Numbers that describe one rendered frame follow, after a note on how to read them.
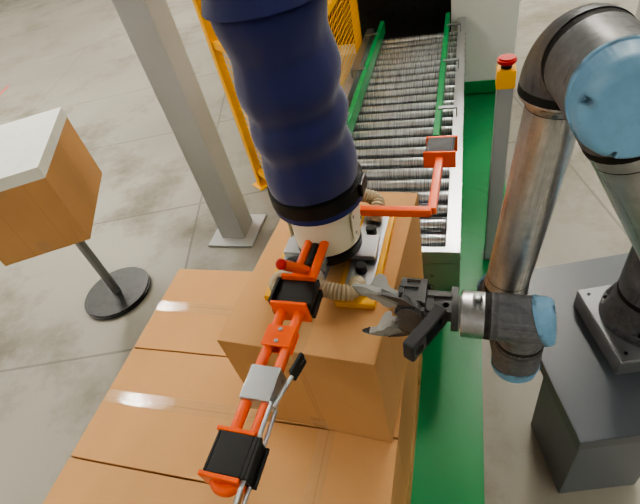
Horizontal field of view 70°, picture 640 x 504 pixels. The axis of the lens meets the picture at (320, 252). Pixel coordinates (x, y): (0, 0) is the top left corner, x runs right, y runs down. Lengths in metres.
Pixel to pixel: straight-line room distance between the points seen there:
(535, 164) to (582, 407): 0.63
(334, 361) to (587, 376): 0.60
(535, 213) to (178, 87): 1.89
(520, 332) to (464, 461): 1.10
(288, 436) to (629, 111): 1.17
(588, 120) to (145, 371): 1.53
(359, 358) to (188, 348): 0.85
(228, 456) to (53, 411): 1.92
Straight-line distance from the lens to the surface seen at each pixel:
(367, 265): 1.17
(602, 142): 0.61
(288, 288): 1.00
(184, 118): 2.50
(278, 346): 0.92
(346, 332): 1.08
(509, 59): 1.92
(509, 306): 0.89
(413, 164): 2.27
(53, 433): 2.61
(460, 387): 2.07
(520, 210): 0.87
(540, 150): 0.80
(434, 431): 1.98
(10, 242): 2.44
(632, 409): 1.26
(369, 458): 1.37
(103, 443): 1.69
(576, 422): 1.21
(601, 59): 0.60
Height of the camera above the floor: 1.81
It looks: 43 degrees down
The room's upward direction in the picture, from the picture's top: 15 degrees counter-clockwise
